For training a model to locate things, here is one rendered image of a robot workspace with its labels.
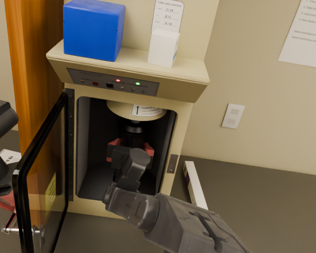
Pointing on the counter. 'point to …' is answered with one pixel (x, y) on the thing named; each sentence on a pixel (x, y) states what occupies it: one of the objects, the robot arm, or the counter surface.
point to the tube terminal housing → (198, 53)
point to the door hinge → (70, 140)
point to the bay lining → (86, 143)
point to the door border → (21, 180)
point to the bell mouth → (135, 111)
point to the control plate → (88, 76)
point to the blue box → (93, 29)
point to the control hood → (139, 72)
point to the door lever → (9, 228)
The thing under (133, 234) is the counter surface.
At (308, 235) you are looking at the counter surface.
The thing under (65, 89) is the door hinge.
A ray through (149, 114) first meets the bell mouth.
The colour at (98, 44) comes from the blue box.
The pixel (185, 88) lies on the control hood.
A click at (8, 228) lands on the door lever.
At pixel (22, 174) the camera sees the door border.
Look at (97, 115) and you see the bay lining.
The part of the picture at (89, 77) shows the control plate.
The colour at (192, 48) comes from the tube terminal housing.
